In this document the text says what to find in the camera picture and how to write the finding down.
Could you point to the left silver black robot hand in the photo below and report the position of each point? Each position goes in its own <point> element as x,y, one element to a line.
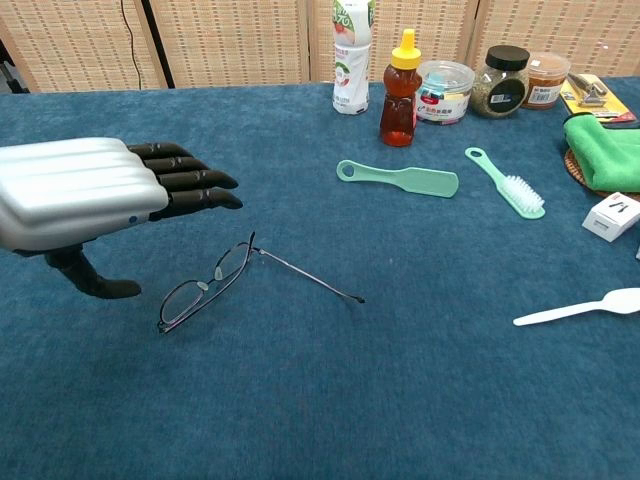
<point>75,190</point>

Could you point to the black thin-frame eyeglasses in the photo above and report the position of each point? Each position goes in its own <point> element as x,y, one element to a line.
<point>202,286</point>

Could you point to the black tripod stand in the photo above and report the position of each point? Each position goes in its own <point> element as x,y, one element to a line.
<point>157,42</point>

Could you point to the woven bamboo folding screen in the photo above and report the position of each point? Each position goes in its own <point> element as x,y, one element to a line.
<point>230,40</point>

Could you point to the blue table cover cloth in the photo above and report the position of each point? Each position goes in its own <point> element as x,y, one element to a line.
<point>300,375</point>

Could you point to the drink bottle with yellow cap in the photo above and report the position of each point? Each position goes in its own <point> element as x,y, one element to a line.
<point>351,65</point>

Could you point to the bear-shaped honey bottle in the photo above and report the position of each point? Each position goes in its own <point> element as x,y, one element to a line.
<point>398,110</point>

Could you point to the mint green scrub brush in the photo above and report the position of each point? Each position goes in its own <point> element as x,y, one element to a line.
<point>520,197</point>
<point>415,181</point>

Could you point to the clear tub of binder clips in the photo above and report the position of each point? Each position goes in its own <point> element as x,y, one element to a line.
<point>445,95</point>

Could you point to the spice jar with black lid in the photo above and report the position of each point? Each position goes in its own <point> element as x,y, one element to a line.
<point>500,90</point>

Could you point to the clear tub of brown sauce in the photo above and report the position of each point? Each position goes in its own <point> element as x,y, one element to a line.
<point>547,82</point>

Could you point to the round woven coaster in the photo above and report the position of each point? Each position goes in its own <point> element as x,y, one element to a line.
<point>575,167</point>

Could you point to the white plastic spoon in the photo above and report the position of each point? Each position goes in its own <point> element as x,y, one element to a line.
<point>565,312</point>

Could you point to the razor on yellow card pack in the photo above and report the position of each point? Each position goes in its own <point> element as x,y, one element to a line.
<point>595,100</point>

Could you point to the small white cardboard box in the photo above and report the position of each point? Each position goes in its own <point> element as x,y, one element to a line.
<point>610,217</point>

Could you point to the green microfibre cloth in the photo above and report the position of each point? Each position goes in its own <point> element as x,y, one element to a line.
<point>610,155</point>

